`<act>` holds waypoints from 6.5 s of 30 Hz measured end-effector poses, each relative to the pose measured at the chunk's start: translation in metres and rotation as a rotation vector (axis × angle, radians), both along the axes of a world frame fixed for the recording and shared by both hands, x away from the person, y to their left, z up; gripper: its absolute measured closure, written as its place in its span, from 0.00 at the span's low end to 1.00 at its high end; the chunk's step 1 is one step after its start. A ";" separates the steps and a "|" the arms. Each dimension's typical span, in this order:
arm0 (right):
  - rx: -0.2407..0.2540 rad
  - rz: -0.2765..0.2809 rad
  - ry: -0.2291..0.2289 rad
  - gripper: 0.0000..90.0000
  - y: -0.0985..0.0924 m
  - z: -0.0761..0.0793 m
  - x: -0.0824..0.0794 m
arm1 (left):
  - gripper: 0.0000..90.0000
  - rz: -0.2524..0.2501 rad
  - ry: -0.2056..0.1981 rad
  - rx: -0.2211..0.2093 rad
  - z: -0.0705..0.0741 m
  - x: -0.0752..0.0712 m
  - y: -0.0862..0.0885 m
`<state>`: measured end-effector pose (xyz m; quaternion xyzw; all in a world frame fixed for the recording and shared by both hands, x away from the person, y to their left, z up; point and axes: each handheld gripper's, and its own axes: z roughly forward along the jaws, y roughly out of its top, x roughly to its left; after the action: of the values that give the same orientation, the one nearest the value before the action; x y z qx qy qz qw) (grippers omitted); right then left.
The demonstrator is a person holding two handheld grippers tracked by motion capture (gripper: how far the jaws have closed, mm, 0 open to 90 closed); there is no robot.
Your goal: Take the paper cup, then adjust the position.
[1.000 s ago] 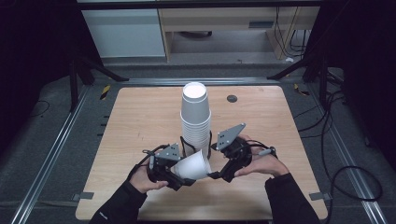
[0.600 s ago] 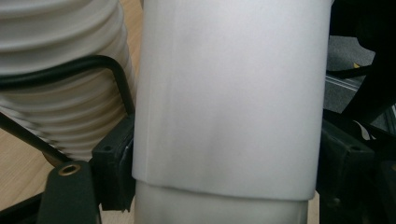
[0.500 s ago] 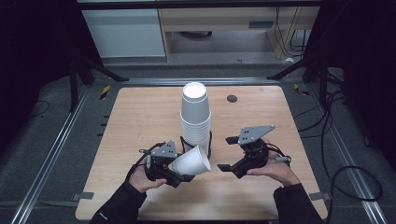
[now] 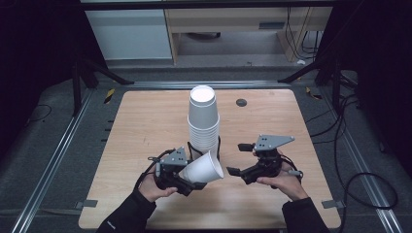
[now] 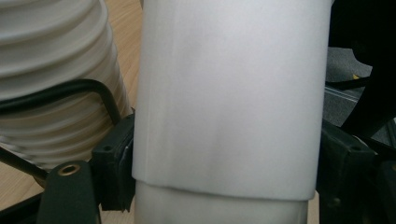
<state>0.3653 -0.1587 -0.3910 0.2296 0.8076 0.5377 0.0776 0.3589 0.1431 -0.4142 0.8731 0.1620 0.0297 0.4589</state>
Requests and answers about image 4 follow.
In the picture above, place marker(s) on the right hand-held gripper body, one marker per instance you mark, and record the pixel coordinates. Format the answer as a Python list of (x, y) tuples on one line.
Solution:
[(268, 161)]

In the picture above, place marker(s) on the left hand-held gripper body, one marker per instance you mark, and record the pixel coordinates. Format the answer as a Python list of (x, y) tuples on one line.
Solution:
[(170, 173)]

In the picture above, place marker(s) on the single white paper cup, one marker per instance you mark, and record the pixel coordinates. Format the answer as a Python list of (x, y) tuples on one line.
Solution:
[(204, 170)]

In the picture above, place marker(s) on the stack of white paper cups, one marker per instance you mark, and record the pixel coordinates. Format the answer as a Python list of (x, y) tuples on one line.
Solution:
[(203, 119)]

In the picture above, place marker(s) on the person's left hand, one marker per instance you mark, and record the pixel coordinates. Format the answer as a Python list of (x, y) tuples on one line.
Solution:
[(150, 189)]

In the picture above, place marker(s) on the person's right hand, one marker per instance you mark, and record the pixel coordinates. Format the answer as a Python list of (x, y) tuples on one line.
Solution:
[(290, 183)]

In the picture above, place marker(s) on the round dark table grommet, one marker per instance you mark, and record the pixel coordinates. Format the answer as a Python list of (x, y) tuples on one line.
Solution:
[(241, 102)]

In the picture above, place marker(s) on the yellow black tape strip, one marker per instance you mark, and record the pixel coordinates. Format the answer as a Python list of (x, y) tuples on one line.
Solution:
[(109, 95), (312, 93)]

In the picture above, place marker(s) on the small white floor object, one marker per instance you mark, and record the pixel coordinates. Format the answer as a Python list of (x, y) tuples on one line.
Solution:
[(301, 62)]

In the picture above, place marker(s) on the black metal stand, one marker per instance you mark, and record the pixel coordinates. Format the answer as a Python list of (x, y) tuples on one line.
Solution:
[(336, 84), (77, 87)]

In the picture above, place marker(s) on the light wooden desk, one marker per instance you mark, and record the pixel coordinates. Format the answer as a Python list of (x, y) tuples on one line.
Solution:
[(233, 16)]

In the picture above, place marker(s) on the white cabinet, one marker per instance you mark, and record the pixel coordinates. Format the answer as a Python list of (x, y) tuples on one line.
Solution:
[(129, 34)]

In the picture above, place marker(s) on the black curtain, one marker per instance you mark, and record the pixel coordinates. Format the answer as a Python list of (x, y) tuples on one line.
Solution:
[(382, 64), (35, 48)]

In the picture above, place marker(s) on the grey metal bracket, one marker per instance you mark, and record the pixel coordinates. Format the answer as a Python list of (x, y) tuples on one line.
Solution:
[(332, 204)]

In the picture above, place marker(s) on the aluminium floor rail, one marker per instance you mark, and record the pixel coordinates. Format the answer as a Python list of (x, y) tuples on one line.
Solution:
[(162, 84), (51, 161), (362, 168)]

